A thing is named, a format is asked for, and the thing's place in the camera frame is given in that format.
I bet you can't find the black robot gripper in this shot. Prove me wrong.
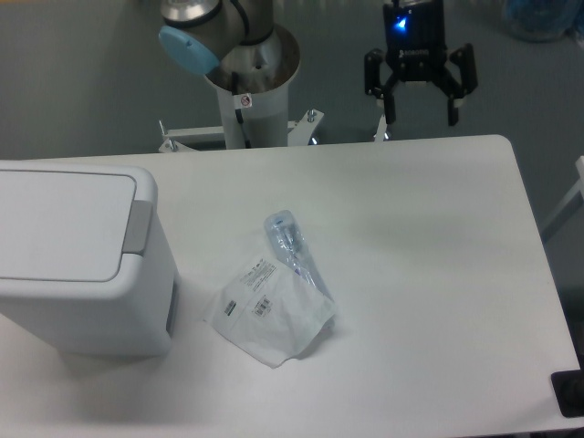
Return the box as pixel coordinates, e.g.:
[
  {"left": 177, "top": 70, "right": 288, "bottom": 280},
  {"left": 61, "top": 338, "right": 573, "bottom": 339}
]
[{"left": 364, "top": 1, "right": 478, "bottom": 126}]

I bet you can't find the white trash can body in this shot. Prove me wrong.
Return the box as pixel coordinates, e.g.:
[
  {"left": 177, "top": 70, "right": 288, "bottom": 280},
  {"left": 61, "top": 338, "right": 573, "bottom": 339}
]
[{"left": 1, "top": 161, "right": 180, "bottom": 356}]

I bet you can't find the white trash can lid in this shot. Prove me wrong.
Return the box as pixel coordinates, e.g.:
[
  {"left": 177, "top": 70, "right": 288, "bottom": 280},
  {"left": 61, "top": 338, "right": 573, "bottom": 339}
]
[{"left": 1, "top": 171, "right": 136, "bottom": 282}]

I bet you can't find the blue plastic bag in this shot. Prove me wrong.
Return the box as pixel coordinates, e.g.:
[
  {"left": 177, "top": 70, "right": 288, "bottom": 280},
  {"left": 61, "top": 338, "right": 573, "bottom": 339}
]
[{"left": 501, "top": 0, "right": 583, "bottom": 43}]

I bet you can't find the clear plastic syringe wrapper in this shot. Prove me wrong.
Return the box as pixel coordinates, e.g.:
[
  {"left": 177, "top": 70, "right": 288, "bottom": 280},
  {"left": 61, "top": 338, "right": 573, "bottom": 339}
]
[{"left": 264, "top": 210, "right": 334, "bottom": 301}]

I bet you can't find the white medical paper package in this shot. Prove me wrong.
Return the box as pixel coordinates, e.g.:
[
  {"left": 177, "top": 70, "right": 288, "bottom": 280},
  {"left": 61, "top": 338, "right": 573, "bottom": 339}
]
[{"left": 203, "top": 253, "right": 337, "bottom": 369}]

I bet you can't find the grey lid push button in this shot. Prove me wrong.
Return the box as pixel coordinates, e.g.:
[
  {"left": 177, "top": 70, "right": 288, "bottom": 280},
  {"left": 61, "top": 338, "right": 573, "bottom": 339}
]
[{"left": 122, "top": 200, "right": 153, "bottom": 256}]

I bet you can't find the black clamp at table edge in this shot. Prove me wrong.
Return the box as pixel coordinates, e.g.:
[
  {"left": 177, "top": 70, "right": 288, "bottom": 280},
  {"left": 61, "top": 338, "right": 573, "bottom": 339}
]
[{"left": 551, "top": 370, "right": 583, "bottom": 418}]

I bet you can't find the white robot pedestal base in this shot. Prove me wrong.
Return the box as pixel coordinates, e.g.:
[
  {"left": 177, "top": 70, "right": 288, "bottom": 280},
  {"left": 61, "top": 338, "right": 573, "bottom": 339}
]
[{"left": 159, "top": 25, "right": 324, "bottom": 149}]

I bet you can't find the white frame at right edge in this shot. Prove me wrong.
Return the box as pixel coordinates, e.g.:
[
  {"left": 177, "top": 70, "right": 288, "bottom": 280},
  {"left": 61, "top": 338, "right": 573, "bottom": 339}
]
[{"left": 540, "top": 156, "right": 583, "bottom": 243}]

